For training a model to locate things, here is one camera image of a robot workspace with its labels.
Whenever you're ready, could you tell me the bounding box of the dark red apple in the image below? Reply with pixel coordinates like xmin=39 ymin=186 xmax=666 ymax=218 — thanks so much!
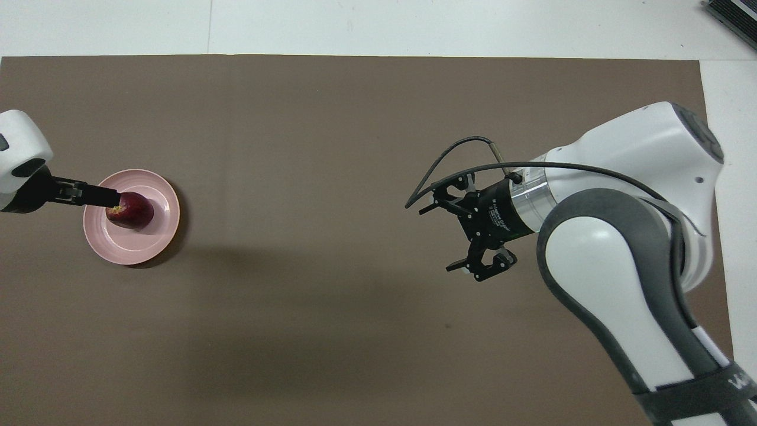
xmin=106 ymin=191 xmax=155 ymax=230

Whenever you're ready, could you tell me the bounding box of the black ribbed device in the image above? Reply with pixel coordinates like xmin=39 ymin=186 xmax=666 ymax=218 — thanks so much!
xmin=703 ymin=0 xmax=757 ymax=36

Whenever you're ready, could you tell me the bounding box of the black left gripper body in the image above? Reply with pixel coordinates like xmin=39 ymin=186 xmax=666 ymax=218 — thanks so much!
xmin=0 ymin=162 xmax=63 ymax=214

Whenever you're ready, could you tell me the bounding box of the pink plate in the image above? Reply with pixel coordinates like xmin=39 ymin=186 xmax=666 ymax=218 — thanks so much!
xmin=83 ymin=169 xmax=180 ymax=266

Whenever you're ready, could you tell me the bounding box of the brown table mat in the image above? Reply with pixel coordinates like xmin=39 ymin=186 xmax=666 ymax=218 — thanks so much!
xmin=0 ymin=54 xmax=742 ymax=426

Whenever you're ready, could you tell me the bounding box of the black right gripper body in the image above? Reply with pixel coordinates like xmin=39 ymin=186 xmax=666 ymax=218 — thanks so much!
xmin=461 ymin=179 xmax=536 ymax=245

